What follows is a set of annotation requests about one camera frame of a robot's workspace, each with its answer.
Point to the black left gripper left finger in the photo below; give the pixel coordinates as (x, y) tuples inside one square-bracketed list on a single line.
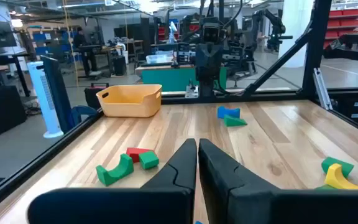
[(172, 180)]

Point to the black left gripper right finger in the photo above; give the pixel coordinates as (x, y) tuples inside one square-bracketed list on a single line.
[(228, 186)]

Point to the red wedge block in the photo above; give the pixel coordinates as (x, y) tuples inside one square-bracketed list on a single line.
[(134, 153)]

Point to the green wedge block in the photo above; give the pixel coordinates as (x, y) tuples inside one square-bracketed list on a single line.
[(233, 122)]

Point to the yellow plastic bin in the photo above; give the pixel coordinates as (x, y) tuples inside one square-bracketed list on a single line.
[(129, 107)]

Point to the yellow arch block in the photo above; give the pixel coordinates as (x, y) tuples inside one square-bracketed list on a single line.
[(334, 179)]

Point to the green half-cylinder block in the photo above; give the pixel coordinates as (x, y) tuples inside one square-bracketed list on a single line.
[(337, 165)]

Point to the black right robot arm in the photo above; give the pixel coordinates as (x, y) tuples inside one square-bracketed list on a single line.
[(208, 62)]

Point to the black background robot arm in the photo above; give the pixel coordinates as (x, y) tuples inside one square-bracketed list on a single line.
[(275, 28)]

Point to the green cube block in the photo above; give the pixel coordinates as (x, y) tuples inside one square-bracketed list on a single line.
[(148, 161)]

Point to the clear plastic container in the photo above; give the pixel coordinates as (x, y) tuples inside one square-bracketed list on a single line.
[(158, 59)]

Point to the green arch block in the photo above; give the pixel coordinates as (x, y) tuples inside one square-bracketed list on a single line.
[(110, 177)]

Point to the small white device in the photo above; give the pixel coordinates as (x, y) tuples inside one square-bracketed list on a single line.
[(192, 92)]

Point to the teal cabinet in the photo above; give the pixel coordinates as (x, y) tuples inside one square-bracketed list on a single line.
[(166, 79)]

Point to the white column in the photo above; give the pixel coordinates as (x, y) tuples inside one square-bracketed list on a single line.
[(295, 37)]

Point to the green rectangular block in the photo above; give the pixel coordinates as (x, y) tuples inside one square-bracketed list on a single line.
[(325, 187)]

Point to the black workbench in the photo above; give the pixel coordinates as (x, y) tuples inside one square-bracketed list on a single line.
[(104, 48)]

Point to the blue chair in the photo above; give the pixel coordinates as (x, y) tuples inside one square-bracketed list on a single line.
[(84, 111)]

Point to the red black bag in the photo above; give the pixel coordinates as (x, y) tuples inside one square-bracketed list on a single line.
[(93, 96)]

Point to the red storage bin shelf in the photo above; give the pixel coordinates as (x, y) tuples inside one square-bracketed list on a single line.
[(342, 23)]

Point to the person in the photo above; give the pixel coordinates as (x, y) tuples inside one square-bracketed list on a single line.
[(79, 40)]

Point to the black equipment stand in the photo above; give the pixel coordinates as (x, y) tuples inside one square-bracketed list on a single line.
[(353, 53)]

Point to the white tower fan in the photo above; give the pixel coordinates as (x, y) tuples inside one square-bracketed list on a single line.
[(42, 102)]

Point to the black cabinet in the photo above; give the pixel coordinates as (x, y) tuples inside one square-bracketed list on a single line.
[(2, 109)]

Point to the black desk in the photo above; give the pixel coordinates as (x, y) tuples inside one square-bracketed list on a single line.
[(8, 56)]

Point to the black table frame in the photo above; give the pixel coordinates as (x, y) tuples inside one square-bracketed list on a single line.
[(259, 94)]

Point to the silver metal bracket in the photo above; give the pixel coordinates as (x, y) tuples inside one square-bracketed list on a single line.
[(322, 88)]

